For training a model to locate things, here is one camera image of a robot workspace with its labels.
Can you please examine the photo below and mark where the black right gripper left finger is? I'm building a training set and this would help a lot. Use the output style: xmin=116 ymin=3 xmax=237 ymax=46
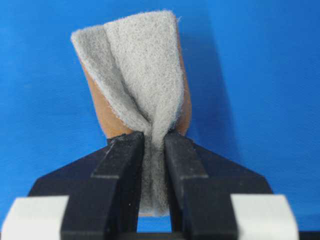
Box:
xmin=0 ymin=131 xmax=146 ymax=240

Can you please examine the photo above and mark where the blue table cloth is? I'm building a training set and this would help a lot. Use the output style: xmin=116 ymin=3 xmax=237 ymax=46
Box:
xmin=0 ymin=0 xmax=320 ymax=231

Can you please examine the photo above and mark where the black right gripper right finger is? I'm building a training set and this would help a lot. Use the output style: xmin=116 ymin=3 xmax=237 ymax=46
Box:
xmin=163 ymin=131 xmax=301 ymax=240

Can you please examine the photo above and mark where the grey orange sponge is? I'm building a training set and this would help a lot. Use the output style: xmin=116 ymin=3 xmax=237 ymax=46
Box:
xmin=71 ymin=10 xmax=189 ymax=217

